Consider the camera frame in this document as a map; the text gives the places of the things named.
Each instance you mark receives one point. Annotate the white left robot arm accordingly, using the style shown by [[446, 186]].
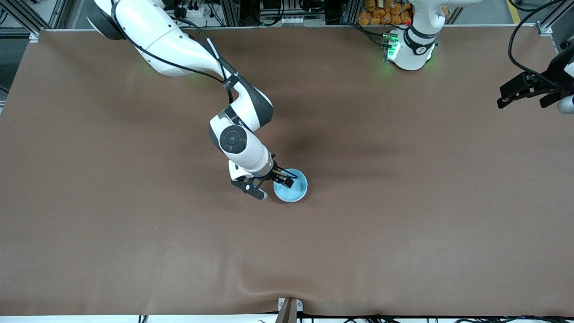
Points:
[[415, 45]]

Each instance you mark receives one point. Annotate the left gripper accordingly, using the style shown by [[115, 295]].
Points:
[[553, 79]]

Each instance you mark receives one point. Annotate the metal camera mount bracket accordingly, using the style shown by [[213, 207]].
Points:
[[289, 309]]

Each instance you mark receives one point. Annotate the white connector block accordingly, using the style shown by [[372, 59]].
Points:
[[296, 21]]

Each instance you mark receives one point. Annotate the white power strip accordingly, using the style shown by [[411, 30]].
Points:
[[193, 11]]

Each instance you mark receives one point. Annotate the blue bowl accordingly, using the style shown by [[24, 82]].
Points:
[[293, 193]]

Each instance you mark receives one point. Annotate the bag of orange items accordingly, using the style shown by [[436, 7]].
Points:
[[385, 12]]

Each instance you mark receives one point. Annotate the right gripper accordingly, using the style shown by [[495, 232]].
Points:
[[277, 173]]

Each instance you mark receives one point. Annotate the brown table mat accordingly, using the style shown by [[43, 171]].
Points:
[[287, 251]]

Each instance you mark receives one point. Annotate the aluminium frame post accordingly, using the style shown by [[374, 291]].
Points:
[[31, 15], [556, 22]]

